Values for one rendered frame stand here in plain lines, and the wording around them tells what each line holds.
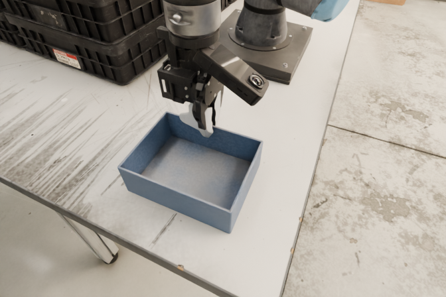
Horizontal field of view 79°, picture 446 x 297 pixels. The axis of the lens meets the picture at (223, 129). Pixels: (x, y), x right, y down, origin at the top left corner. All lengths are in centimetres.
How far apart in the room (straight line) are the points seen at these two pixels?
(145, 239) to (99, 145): 24
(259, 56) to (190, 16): 42
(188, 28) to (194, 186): 27
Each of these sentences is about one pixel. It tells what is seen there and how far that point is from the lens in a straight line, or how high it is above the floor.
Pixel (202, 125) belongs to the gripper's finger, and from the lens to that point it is 45.
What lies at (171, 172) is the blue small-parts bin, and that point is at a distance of 52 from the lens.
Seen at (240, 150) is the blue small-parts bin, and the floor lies 73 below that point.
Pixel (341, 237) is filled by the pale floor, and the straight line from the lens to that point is 131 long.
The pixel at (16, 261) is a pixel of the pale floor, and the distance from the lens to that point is 143.
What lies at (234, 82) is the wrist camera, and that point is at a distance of 39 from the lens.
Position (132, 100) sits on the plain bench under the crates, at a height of 70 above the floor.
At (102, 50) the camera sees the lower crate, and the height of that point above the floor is 81.
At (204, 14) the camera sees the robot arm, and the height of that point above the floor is 98.
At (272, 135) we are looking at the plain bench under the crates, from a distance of 59.
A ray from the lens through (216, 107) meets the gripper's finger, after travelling 48.
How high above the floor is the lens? 112
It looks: 46 degrees down
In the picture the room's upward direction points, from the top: straight up
